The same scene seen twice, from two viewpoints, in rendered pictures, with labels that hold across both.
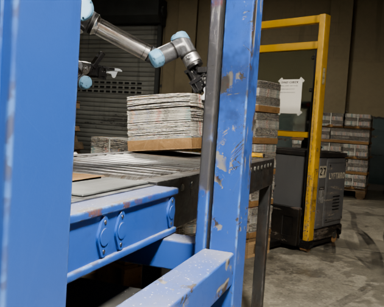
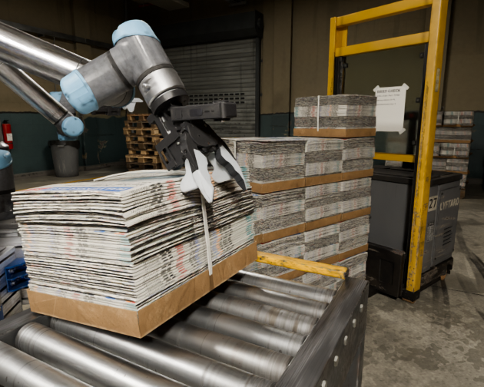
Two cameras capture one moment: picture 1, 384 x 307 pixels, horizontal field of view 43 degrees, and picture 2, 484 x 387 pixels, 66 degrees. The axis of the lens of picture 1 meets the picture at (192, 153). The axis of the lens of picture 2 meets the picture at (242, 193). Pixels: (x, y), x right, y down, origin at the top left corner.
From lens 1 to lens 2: 149 cm
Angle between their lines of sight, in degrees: 12
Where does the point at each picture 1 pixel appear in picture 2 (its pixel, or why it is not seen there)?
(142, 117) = (44, 240)
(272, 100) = (365, 119)
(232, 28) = not seen: outside the picture
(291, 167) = (390, 196)
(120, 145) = not seen: hidden behind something
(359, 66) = (458, 59)
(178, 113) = (106, 243)
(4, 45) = not seen: outside the picture
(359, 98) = (457, 93)
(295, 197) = (396, 233)
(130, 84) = (234, 95)
